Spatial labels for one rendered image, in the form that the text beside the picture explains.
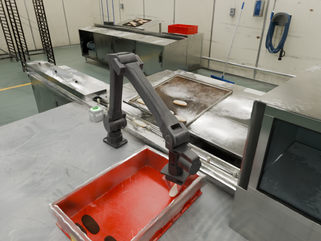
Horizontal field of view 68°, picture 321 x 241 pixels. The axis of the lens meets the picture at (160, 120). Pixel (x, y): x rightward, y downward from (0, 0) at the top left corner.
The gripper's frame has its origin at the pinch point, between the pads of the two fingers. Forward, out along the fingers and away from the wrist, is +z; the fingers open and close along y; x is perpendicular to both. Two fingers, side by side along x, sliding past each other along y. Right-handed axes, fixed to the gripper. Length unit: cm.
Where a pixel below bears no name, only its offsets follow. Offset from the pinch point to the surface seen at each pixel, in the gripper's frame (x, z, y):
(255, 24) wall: 425, -18, -60
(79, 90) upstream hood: 47, -6, -105
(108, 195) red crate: -14.0, 3.4, -22.9
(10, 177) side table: -28, 4, -68
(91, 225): -28.3, 2.3, -17.6
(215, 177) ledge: 14.6, -0.4, 11.4
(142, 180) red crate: 0.6, 3.4, -16.5
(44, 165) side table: -15, 4, -63
